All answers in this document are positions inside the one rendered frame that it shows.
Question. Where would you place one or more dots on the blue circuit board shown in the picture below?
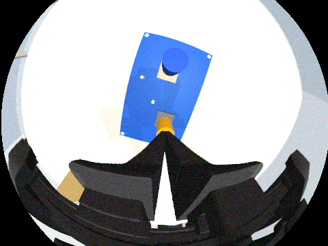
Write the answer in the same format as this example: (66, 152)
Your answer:
(165, 83)

